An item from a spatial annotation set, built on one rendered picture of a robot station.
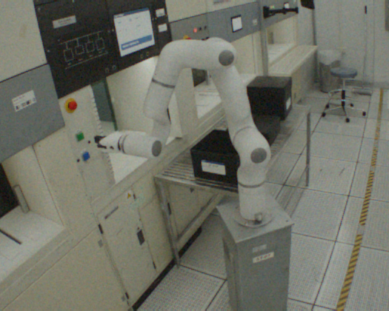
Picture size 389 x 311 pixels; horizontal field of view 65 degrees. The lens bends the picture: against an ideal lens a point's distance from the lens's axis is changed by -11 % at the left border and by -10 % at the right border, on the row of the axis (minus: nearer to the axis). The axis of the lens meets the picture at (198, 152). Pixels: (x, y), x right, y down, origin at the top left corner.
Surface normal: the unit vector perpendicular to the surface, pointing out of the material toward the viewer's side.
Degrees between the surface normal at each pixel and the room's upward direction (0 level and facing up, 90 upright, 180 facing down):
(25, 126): 90
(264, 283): 90
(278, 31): 90
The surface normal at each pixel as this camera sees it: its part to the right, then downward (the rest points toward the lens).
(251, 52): -0.50, 0.45
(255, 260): 0.25, 0.41
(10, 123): 0.86, 0.13
